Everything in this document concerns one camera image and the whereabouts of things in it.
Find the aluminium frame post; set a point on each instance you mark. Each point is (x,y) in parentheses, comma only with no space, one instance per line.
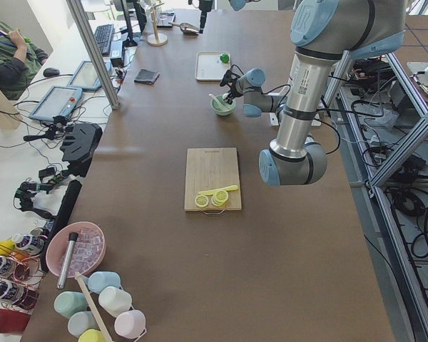
(81,20)

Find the white camera pole base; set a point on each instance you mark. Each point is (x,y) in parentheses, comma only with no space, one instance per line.
(275,121)

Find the mint green bowl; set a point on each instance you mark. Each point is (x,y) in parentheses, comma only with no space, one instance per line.
(222,111)

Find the teach pendant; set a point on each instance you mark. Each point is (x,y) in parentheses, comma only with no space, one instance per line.
(85,77)
(58,101)

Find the white pastel cup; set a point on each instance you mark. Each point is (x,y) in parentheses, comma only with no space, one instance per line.
(114,300)

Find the teach pendant far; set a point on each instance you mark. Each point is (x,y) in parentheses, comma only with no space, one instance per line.
(85,77)

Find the pink pastel cup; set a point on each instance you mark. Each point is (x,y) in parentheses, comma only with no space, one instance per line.
(131,324)

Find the lemon slice stack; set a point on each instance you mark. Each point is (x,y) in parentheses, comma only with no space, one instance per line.
(219,198)

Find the white ceramic spoon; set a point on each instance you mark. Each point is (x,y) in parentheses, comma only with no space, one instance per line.
(215,99)

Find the wooden cup rack stick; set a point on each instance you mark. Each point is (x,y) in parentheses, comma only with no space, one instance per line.
(93,308)

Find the yellow plastic knife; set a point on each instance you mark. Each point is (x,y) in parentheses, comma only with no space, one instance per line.
(213,191)

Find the grey folded cloth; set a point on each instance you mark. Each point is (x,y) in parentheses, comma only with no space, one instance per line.
(145,76)

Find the black keyboard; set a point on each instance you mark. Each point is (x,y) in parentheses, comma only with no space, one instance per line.
(103,35)

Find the teach pendant near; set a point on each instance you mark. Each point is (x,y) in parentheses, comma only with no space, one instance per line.
(58,101)

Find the wooden cutting board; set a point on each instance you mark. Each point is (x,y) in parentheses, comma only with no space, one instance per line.
(208,169)

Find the lemon slice near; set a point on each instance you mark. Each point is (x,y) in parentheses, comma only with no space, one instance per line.
(201,201)

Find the green lime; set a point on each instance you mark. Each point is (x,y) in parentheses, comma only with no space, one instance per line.
(224,58)

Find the metal scoop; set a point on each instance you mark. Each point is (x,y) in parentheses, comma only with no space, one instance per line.
(186,28)

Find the green pastel cup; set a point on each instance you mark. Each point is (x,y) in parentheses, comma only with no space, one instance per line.
(69,303)

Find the light blue pastel cup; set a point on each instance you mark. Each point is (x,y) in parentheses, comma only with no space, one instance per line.
(81,322)

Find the yellow pastel cup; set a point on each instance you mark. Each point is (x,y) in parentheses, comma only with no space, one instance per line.
(91,335)

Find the pink bowl with ice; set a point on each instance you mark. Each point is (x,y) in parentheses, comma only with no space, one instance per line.
(88,252)

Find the white rabbit tray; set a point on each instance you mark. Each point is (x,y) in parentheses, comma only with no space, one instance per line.
(208,66)

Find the computer mouse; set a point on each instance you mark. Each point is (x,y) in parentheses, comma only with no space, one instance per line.
(51,72)

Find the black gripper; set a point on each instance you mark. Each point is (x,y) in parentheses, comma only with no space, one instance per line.
(232,90)

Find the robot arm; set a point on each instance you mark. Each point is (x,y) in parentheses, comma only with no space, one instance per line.
(321,32)
(205,7)

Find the metal tube in bowl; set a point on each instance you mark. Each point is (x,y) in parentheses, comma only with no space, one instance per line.
(72,238)

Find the seated person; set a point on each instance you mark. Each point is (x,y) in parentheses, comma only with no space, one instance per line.
(20,61)

